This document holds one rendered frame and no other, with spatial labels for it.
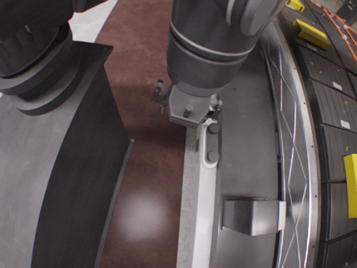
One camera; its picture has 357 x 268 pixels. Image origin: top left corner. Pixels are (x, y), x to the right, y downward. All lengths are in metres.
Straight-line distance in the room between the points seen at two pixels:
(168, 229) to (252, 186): 0.92
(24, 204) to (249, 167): 0.55
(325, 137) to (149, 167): 1.09
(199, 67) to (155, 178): 1.12
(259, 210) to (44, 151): 0.46
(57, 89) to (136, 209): 1.00
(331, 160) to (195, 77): 0.39
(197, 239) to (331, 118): 0.47
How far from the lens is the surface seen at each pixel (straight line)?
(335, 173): 0.50
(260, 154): 0.50
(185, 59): 0.22
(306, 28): 0.75
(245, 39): 0.19
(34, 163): 0.48
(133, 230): 1.31
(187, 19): 0.19
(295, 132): 0.49
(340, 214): 0.52
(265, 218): 0.33
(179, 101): 0.26
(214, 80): 0.23
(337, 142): 0.54
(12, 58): 0.40
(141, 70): 1.65
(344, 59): 0.92
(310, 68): 0.61
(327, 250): 0.50
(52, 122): 0.48
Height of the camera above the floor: 1.28
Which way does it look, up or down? 69 degrees down
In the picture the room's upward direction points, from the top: 22 degrees clockwise
